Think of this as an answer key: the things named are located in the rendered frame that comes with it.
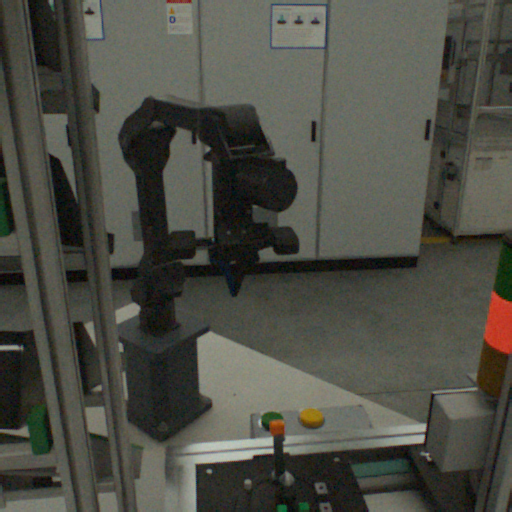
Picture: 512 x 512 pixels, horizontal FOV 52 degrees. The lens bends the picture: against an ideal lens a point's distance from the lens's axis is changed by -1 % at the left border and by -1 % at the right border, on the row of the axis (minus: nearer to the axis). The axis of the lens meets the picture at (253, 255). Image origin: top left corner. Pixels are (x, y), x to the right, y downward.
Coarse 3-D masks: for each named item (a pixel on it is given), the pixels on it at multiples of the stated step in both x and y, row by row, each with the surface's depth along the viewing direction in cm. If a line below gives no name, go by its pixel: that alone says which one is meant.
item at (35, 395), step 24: (0, 336) 40; (24, 336) 40; (0, 360) 39; (24, 360) 40; (96, 360) 56; (0, 384) 39; (24, 384) 40; (96, 384) 56; (0, 408) 39; (24, 408) 40
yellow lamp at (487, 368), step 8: (488, 344) 50; (488, 352) 50; (496, 352) 49; (504, 352) 48; (480, 360) 51; (488, 360) 50; (496, 360) 49; (504, 360) 48; (480, 368) 51; (488, 368) 50; (496, 368) 49; (504, 368) 48; (480, 376) 51; (488, 376) 50; (496, 376) 49; (480, 384) 51; (488, 384) 50; (496, 384) 49; (488, 392) 50; (496, 392) 50
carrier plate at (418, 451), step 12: (408, 456) 84; (420, 456) 83; (420, 468) 80; (432, 468) 80; (420, 480) 79; (432, 480) 78; (444, 480) 78; (456, 480) 78; (432, 492) 76; (444, 492) 76; (456, 492) 76; (432, 504) 76; (444, 504) 74; (456, 504) 74; (468, 504) 74
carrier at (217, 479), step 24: (288, 456) 83; (312, 456) 83; (336, 456) 83; (216, 480) 78; (240, 480) 78; (264, 480) 75; (288, 480) 68; (312, 480) 75; (336, 480) 78; (216, 504) 74; (240, 504) 71; (264, 504) 71; (288, 504) 69; (312, 504) 71; (336, 504) 74; (360, 504) 74
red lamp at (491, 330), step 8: (496, 296) 48; (496, 304) 48; (504, 304) 47; (496, 312) 48; (504, 312) 47; (488, 320) 49; (496, 320) 48; (504, 320) 47; (488, 328) 49; (496, 328) 48; (504, 328) 47; (488, 336) 49; (496, 336) 48; (504, 336) 48; (496, 344) 48; (504, 344) 48
